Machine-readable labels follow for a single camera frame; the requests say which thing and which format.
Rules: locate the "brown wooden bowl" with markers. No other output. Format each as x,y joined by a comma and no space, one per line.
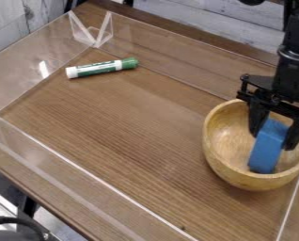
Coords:
228,145

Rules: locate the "clear acrylic corner bracket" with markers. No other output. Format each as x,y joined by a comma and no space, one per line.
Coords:
90,35

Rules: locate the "green and white marker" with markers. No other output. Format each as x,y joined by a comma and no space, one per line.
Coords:
102,67

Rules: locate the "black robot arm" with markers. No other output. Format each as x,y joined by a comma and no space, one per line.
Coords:
286,77

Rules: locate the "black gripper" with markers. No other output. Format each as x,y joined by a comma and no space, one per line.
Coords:
264,100

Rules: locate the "blue rectangular block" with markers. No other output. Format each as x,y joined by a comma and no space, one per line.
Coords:
268,148

